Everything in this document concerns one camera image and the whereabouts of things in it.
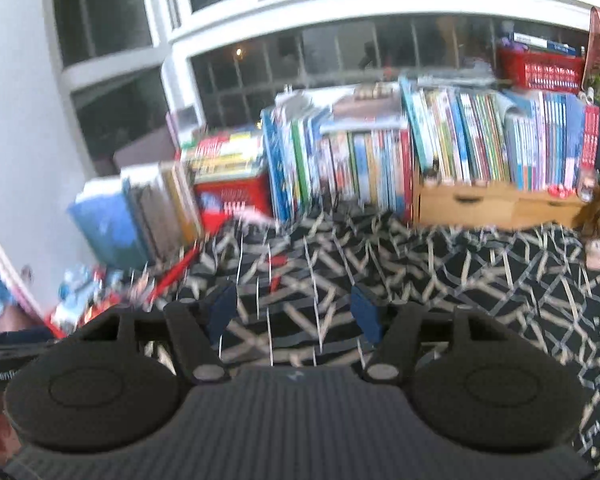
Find row of upright books left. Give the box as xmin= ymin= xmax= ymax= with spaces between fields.
xmin=67 ymin=160 xmax=204 ymax=271

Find row of upright books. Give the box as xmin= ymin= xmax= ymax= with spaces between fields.
xmin=261 ymin=82 xmax=414 ymax=222
xmin=67 ymin=160 xmax=204 ymax=271

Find stack of flat books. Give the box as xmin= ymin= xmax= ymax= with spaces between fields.
xmin=181 ymin=130 xmax=266 ymax=183

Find row of upright books right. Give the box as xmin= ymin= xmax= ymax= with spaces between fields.
xmin=261 ymin=82 xmax=414 ymax=222

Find books on wooden box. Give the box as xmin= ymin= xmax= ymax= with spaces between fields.
xmin=399 ymin=77 xmax=600 ymax=202

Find red flat book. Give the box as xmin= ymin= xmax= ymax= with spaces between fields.
xmin=147 ymin=211 xmax=232 ymax=307

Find black white geometric tablecloth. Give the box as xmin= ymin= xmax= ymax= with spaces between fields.
xmin=156 ymin=208 xmax=600 ymax=467

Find red plastic crate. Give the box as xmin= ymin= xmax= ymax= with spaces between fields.
xmin=193 ymin=171 xmax=272 ymax=217

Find wooden drawer box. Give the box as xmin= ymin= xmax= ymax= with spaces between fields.
xmin=413 ymin=179 xmax=584 ymax=230

